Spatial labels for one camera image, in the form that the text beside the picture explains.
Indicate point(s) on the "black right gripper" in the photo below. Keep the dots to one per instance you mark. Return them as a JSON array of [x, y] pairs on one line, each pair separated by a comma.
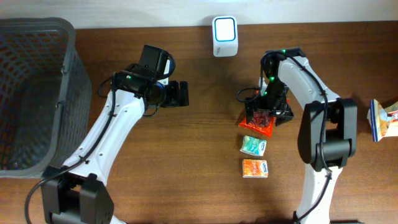
[[267, 109]]

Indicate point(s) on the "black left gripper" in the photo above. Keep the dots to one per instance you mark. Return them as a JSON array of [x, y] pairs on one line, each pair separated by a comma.
[[181, 94]]

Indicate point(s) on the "red snack bag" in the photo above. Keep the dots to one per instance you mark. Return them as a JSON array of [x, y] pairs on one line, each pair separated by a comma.
[[262, 122]]

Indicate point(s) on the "teal tissue pack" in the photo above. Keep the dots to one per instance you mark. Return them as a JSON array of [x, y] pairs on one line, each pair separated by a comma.
[[253, 146]]

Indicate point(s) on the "orange tissue pack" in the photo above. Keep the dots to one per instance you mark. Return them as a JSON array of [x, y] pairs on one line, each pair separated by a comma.
[[254, 168]]

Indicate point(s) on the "yellow snack bag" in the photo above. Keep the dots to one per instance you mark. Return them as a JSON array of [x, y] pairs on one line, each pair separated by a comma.
[[383, 121]]

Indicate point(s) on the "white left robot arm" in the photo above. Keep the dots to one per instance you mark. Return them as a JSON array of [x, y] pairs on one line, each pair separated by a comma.
[[76, 192]]

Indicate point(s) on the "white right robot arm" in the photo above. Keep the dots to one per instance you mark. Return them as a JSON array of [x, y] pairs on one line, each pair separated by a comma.
[[327, 136]]

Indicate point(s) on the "white barcode scanner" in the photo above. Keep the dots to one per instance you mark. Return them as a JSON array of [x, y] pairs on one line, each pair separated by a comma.
[[225, 36]]

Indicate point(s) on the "grey plastic mesh basket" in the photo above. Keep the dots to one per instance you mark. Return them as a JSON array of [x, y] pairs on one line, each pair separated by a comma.
[[45, 96]]

